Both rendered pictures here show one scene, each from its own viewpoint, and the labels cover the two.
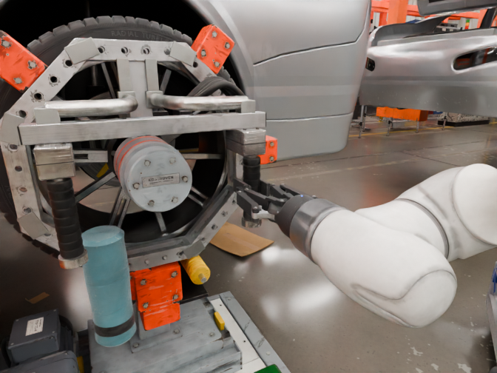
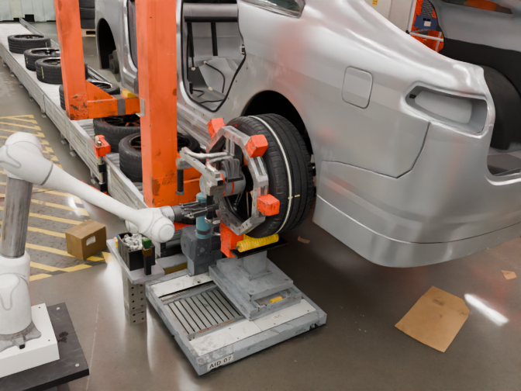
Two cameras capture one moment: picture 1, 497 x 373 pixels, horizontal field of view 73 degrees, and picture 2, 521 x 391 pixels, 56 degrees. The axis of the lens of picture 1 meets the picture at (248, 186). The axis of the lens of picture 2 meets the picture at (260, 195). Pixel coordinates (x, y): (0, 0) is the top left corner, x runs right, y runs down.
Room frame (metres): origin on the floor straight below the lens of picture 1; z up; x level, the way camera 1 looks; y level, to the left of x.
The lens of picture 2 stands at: (0.61, -2.12, 1.92)
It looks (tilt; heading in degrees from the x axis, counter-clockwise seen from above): 26 degrees down; 82
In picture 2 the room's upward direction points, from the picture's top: 4 degrees clockwise
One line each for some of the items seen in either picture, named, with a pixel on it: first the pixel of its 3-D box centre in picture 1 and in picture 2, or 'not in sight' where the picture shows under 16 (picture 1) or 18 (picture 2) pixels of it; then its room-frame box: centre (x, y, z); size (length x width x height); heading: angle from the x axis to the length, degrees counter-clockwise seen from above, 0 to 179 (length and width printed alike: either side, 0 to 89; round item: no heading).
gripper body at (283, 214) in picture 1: (293, 213); (180, 212); (0.52, -0.08, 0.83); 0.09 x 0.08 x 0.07; 27
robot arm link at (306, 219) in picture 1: (322, 230); (165, 216); (0.45, -0.11, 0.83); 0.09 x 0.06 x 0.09; 117
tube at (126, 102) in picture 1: (92, 86); (205, 146); (0.63, 0.28, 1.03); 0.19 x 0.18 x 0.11; 27
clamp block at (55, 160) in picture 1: (55, 156); (185, 162); (0.53, 0.31, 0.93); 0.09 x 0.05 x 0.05; 27
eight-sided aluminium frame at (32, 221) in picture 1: (144, 162); (234, 181); (0.79, 0.25, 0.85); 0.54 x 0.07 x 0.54; 117
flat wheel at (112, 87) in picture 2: not in sight; (90, 96); (-0.66, 3.55, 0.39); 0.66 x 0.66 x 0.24
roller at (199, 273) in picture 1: (188, 256); (257, 241); (0.93, 0.19, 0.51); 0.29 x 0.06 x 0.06; 27
